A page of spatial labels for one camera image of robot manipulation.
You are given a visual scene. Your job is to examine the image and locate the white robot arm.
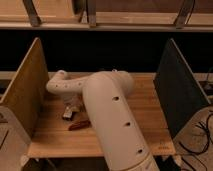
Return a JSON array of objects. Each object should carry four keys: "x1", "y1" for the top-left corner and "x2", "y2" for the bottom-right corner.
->
[{"x1": 46, "y1": 70, "x2": 160, "y2": 171}]

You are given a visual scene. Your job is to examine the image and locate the dark red marker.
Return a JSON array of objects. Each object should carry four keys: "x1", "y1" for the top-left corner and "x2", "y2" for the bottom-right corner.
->
[{"x1": 68, "y1": 120, "x2": 90, "y2": 131}]

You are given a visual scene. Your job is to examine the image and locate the left wooden side panel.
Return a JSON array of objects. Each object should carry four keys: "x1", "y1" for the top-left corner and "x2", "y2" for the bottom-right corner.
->
[{"x1": 0, "y1": 38, "x2": 49, "y2": 143}]

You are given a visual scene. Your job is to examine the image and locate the right dark side panel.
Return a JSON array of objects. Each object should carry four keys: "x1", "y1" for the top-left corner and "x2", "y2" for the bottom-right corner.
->
[{"x1": 153, "y1": 38, "x2": 210, "y2": 138}]

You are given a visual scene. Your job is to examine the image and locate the wooden shelf rail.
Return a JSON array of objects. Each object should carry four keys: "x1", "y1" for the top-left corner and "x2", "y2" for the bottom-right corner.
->
[{"x1": 0, "y1": 0, "x2": 213, "y2": 32}]

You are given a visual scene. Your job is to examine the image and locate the black cables on floor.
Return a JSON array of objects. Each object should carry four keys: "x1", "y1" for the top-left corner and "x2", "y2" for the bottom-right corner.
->
[{"x1": 178, "y1": 111, "x2": 213, "y2": 171}]

